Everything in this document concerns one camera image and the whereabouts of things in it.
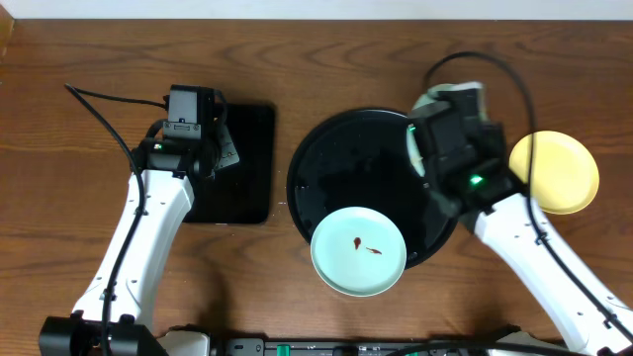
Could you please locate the yellow plate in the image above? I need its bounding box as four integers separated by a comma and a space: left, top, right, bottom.
532, 131, 599, 215

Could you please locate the black rectangular tray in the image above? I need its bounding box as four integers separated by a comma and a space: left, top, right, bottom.
184, 104, 276, 224

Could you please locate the round black tray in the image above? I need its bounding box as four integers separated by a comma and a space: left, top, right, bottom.
286, 109, 457, 268

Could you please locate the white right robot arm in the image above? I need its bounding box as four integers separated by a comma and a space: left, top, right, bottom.
407, 95, 632, 355

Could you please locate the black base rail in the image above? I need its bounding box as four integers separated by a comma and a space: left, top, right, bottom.
162, 336, 560, 356

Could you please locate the mint plate with two drops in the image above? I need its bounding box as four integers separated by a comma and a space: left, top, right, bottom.
310, 207, 407, 298

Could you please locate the mint plate with sauce smear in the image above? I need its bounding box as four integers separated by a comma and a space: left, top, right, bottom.
405, 82, 459, 178

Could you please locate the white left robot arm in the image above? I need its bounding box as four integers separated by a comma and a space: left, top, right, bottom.
39, 122, 238, 355

